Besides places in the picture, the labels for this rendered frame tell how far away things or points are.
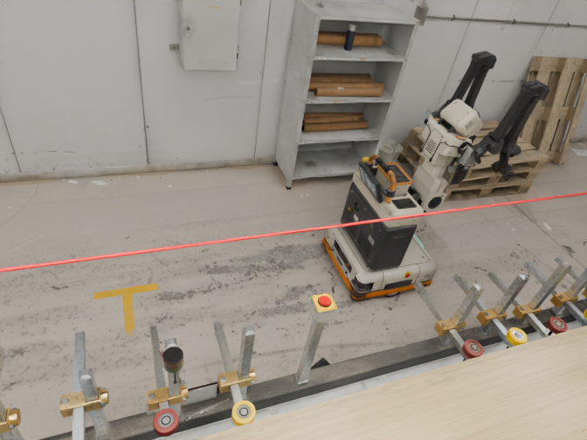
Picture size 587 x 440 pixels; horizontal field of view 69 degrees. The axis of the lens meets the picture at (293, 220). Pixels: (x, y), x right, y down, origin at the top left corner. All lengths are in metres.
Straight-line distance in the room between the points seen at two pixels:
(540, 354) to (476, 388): 0.39
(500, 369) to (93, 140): 3.34
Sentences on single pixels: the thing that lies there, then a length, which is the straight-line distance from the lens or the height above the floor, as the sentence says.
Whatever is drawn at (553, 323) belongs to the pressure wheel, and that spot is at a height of 0.91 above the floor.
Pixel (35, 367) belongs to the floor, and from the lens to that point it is 2.89.
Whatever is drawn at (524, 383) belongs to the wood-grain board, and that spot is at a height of 0.90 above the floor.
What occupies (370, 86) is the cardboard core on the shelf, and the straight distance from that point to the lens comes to 3.97.
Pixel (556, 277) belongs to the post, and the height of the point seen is 1.06.
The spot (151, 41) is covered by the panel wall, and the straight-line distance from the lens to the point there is 3.62.
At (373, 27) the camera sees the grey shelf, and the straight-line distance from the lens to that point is 4.13.
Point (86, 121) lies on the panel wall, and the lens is 3.87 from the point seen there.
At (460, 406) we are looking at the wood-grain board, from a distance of 1.83.
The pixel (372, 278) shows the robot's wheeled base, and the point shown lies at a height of 0.27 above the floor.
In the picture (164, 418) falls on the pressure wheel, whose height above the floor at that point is 0.91.
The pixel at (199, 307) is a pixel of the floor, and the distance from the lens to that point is 2.96.
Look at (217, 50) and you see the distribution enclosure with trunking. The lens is 3.45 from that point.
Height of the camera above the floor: 2.34
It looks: 39 degrees down
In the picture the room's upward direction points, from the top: 11 degrees clockwise
